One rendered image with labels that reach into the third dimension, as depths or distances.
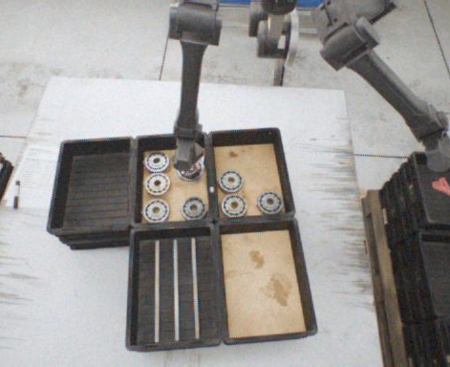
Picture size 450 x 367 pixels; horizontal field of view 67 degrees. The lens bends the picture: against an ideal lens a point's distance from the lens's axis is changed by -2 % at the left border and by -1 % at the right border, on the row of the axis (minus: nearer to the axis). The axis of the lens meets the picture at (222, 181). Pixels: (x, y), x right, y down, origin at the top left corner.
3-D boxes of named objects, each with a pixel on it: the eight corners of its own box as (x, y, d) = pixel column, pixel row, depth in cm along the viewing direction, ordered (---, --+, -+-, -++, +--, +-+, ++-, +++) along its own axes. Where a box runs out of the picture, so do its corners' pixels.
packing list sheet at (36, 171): (25, 143, 166) (24, 143, 166) (72, 146, 166) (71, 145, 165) (1, 205, 151) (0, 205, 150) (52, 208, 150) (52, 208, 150)
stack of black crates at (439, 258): (387, 250, 200) (417, 230, 170) (439, 253, 199) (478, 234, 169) (399, 324, 181) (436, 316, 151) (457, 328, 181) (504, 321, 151)
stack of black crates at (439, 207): (376, 189, 219) (411, 150, 179) (423, 191, 218) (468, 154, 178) (386, 250, 200) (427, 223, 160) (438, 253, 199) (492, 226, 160)
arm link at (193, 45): (224, 5, 72) (172, -3, 71) (223, 23, 69) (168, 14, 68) (203, 127, 109) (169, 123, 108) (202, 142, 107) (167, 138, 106)
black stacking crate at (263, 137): (208, 147, 153) (207, 132, 143) (274, 142, 154) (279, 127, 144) (215, 232, 135) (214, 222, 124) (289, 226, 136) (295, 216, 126)
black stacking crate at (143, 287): (137, 239, 133) (130, 228, 123) (214, 233, 134) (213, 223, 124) (134, 352, 115) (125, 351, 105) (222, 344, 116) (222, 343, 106)
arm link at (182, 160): (203, 121, 105) (174, 118, 104) (200, 154, 99) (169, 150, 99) (200, 142, 115) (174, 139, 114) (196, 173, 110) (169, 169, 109)
